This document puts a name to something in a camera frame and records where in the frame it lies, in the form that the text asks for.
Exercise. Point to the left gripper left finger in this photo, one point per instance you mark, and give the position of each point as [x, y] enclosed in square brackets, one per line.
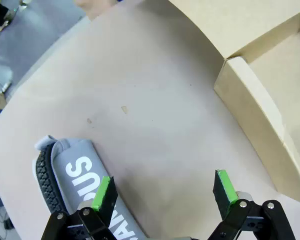
[103, 195]

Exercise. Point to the grey campus pencil case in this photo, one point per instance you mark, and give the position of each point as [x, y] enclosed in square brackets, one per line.
[75, 155]

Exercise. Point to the person's right hand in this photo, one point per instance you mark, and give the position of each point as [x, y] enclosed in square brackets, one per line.
[95, 7]

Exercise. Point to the open brown cardboard box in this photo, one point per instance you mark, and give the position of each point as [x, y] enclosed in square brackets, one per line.
[252, 112]

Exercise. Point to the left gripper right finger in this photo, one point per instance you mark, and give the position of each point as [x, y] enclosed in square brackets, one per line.
[223, 192]

